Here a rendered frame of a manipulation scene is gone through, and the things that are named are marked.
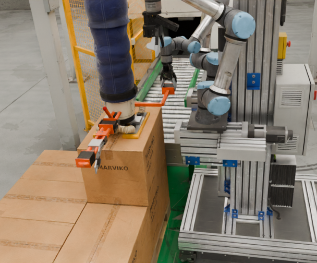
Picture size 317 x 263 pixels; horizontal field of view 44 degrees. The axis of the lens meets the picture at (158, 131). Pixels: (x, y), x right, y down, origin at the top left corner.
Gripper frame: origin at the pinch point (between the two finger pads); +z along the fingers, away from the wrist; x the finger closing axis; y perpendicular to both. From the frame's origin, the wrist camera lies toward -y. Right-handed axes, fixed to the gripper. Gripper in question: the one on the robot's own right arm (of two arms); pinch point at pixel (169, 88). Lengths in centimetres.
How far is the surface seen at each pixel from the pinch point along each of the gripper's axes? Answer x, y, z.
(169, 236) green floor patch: -1, 28, 108
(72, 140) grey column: -119, -80, 90
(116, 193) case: -25, 60, 46
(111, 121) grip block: -25, 52, -1
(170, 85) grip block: 1.1, 0.8, -2.4
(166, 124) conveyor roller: -13, -48, 53
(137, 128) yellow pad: -14.3, 37.3, 11.3
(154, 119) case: -7.4, 19.9, 13.6
